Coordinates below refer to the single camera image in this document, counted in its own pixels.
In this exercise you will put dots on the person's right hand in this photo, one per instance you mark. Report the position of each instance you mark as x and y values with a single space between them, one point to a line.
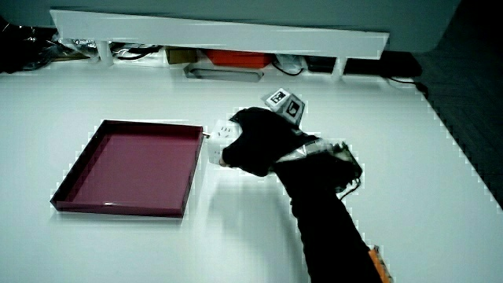
259 137

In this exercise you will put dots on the white cube socket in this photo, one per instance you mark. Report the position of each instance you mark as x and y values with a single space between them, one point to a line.
220 135

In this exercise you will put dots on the person's right forearm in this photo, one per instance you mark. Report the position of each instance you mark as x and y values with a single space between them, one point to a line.
326 220

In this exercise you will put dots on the grey flat tray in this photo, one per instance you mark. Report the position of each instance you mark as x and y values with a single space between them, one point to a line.
224 74

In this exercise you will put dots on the white plastic bag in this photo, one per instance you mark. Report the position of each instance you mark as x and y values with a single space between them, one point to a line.
290 63

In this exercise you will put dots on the orange box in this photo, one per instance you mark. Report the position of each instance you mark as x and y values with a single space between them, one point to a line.
237 58

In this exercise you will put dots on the black box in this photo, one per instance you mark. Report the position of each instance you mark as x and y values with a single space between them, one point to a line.
320 64

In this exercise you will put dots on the brown cardboard box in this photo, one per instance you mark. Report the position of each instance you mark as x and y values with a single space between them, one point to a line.
181 56

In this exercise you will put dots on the white desk shelf riser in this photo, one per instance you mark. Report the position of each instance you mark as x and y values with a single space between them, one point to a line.
196 33

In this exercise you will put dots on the maroon shallow tray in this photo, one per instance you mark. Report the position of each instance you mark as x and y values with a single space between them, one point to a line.
133 169

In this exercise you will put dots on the black crumpled bag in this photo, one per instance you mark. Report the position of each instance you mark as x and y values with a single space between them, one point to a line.
21 47

